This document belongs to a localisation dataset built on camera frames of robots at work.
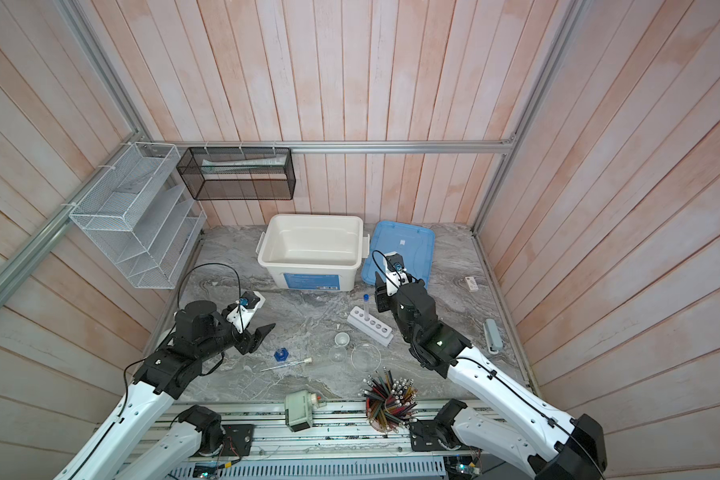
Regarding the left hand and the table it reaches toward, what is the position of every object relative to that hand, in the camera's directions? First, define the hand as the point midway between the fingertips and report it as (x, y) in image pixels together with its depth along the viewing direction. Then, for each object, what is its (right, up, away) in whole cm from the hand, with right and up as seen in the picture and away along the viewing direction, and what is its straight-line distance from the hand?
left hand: (262, 322), depth 75 cm
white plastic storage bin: (+7, +19, +39) cm, 44 cm away
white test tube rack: (+29, -5, +15) cm, 33 cm away
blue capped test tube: (+27, +2, +12) cm, 30 cm away
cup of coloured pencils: (+32, -17, -8) cm, 37 cm away
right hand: (+32, +13, -2) cm, 34 cm away
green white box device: (+10, -21, -2) cm, 24 cm away
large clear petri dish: (+27, -13, +11) cm, 32 cm away
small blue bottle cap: (+2, -13, +13) cm, 18 cm away
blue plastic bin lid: (+48, +21, +39) cm, 66 cm away
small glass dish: (+20, -8, +14) cm, 26 cm away
